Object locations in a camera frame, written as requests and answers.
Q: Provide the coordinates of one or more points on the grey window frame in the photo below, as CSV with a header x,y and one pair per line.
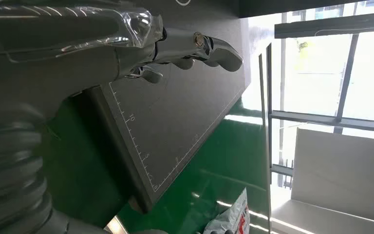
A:
x,y
335,119

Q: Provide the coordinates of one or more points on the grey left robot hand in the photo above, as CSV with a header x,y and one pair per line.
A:
x,y
61,64

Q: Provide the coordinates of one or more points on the black scanner platform with ruler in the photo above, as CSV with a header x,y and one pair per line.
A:
x,y
174,122

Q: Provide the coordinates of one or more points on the white panel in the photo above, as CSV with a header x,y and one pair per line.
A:
x,y
342,174

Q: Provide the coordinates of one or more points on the grey package with red print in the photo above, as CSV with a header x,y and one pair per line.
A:
x,y
233,216

